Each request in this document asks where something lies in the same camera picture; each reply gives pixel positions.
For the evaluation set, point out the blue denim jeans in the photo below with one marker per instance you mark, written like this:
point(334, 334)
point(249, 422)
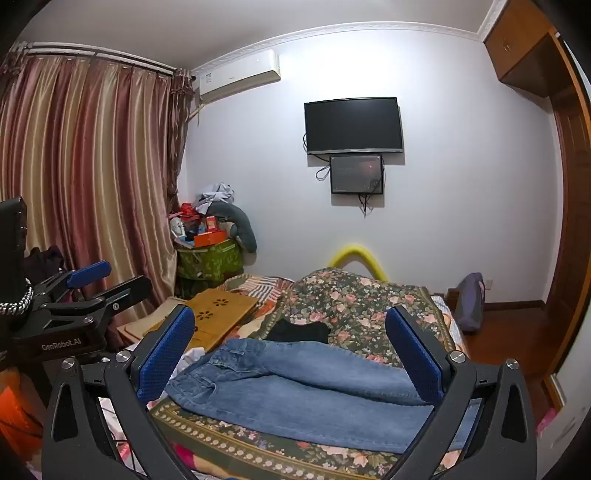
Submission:
point(306, 391)

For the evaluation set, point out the green storage box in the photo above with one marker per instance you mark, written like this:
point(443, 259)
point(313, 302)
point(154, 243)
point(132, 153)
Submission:
point(213, 263)

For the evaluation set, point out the small black wall monitor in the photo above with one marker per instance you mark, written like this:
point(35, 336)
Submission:
point(357, 174)

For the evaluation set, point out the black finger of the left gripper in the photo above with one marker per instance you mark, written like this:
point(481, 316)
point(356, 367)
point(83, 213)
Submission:
point(126, 294)

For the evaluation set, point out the striped red curtain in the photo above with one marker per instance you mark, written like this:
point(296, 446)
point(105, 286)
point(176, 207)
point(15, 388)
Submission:
point(94, 148)

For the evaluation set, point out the orange box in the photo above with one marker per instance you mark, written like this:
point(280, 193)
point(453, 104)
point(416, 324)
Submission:
point(209, 238)

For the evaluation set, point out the white air conditioner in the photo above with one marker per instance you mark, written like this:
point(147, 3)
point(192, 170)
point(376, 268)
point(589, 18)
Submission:
point(223, 78)

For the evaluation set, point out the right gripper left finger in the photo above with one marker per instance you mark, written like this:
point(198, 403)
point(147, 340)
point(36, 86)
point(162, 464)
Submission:
point(77, 443)

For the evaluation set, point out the black folded garment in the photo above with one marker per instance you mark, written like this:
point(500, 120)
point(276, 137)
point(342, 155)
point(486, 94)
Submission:
point(284, 331)

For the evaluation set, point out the wooden door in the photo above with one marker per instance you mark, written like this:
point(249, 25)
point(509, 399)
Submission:
point(570, 290)

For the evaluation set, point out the black wall television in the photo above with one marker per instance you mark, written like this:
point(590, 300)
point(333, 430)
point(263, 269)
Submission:
point(353, 125)

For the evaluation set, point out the grey plush toy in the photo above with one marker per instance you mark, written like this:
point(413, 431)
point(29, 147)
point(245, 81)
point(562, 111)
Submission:
point(241, 229)

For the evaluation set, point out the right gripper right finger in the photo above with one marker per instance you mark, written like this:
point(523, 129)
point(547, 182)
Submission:
point(482, 426)

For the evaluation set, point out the purple bag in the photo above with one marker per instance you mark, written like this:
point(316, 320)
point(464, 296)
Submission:
point(469, 312)

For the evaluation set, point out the wooden overhead cabinet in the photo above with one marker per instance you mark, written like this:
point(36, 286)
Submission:
point(523, 52)

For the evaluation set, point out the yellow foam tube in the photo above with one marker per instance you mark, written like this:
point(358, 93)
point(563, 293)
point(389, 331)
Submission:
point(359, 254)

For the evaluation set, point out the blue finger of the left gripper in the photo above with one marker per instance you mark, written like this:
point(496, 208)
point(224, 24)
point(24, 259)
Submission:
point(88, 275)

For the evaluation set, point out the floral bedspread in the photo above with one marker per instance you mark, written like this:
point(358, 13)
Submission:
point(354, 308)

